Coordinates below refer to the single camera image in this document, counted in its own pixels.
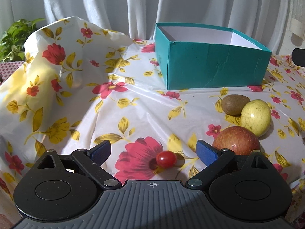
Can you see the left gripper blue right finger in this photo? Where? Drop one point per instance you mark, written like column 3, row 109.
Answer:
column 215, row 161

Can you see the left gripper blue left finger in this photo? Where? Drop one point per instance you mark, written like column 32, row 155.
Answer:
column 90, row 162

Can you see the red apple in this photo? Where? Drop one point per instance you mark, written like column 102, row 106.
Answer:
column 238, row 139

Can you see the red cherry tomato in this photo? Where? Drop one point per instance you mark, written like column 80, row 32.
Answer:
column 166, row 159

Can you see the small brown kiwi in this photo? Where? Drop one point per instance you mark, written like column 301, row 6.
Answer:
column 234, row 104

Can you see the white curtain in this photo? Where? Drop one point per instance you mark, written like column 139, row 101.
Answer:
column 264, row 20

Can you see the floral plastic tablecloth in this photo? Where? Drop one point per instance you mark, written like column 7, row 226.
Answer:
column 81, row 84

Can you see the teal cardboard box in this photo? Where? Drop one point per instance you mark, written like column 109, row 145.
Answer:
column 194, row 55

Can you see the green potted plant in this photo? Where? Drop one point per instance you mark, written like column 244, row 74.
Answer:
column 13, row 40

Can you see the clear wall tube holder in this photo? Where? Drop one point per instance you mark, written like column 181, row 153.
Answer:
column 297, row 18

